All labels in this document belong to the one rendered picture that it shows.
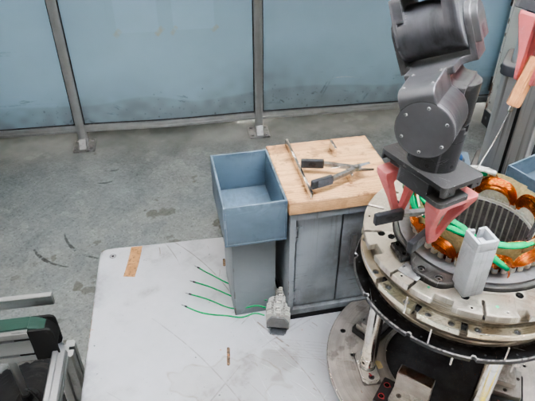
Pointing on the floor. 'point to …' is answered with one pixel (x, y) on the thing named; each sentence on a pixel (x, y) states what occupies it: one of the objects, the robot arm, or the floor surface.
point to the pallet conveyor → (41, 346)
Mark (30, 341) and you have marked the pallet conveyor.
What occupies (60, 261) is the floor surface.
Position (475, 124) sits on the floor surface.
